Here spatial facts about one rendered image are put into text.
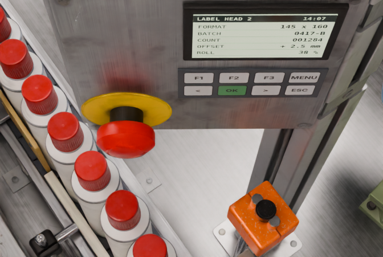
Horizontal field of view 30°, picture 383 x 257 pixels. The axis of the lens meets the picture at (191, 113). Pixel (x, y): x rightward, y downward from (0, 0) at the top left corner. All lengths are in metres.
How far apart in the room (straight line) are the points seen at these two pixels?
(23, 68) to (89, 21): 0.42
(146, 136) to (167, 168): 0.53
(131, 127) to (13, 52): 0.35
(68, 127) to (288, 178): 0.24
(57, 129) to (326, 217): 0.41
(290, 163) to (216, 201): 0.38
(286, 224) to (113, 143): 0.19
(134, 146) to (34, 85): 0.32
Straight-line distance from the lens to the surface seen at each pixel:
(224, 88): 0.44
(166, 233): 0.82
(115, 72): 0.42
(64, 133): 0.74
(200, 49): 0.39
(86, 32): 0.38
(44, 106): 0.77
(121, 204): 0.70
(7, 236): 0.93
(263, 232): 0.58
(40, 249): 0.88
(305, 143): 0.54
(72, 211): 0.89
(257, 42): 0.38
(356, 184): 1.00
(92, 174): 0.72
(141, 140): 0.45
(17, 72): 0.79
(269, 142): 0.61
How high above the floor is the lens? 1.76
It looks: 67 degrees down
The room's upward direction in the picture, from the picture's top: 2 degrees clockwise
